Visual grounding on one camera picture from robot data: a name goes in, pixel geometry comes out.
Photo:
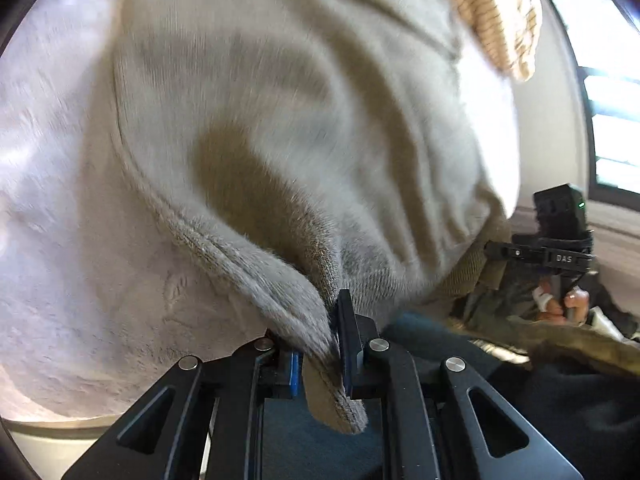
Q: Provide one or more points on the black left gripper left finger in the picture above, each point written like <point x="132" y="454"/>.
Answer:
<point x="199" y="420"/>

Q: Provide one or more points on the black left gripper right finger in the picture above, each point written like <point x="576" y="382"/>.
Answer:
<point x="444" y="423"/>

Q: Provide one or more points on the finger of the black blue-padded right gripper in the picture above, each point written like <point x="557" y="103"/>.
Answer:
<point x="497" y="251"/>

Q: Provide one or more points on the olive knit sweater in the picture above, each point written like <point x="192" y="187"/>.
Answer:
<point x="297" y="148"/>

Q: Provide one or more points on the person's right hand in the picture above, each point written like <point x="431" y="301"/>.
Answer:
<point x="573" y="308"/>

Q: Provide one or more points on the lavender textured bedspread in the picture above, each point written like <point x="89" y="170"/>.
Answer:
<point x="96" y="300"/>

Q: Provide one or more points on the cream striped garment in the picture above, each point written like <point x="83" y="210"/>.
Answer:
<point x="508" y="32"/>

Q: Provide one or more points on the black framed window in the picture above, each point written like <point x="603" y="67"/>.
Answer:
<point x="603" y="37"/>

